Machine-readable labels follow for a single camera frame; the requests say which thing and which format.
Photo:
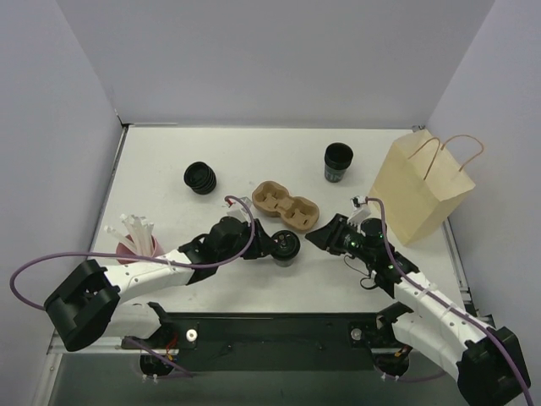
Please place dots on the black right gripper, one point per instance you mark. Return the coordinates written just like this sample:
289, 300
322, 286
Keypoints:
335, 234

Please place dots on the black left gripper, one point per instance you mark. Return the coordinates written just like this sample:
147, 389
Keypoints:
262, 244

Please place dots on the brown pulp cup carrier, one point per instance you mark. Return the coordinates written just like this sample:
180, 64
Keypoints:
297, 212

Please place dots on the tan paper bag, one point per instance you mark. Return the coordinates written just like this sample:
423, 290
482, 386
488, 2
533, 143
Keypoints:
421, 183

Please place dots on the black paper coffee cup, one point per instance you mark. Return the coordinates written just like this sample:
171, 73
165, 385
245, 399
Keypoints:
284, 259

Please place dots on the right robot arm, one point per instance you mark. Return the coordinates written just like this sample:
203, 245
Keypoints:
486, 363

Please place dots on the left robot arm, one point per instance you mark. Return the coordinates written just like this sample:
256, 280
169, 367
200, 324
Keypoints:
82, 306

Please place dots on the stack of black cups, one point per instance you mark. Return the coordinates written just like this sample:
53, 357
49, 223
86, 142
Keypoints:
338, 158

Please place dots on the stack of black lids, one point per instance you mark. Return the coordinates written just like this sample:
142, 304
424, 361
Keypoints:
200, 178

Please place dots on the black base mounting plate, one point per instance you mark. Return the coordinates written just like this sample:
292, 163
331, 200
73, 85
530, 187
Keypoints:
210, 342

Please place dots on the pink straw holder cup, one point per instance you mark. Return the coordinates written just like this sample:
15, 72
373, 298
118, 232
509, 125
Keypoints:
123, 250

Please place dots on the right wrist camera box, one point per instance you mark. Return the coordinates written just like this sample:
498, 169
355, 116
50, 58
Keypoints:
361, 210

